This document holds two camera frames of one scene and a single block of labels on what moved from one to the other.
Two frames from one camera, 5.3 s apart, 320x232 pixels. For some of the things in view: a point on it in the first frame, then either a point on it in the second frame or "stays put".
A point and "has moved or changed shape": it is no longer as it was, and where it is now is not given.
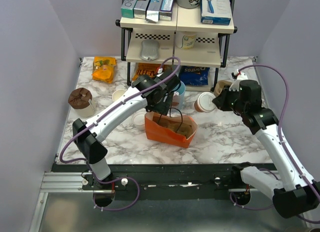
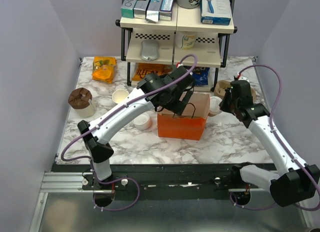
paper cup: x=117 y=93 stays put
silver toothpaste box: x=141 y=4 stays put
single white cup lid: x=204 y=102 has moved or changed shape
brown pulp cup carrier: x=220 y=85 stays put
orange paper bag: x=176 y=131 -> x=190 y=125
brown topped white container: x=81 y=100 stays put
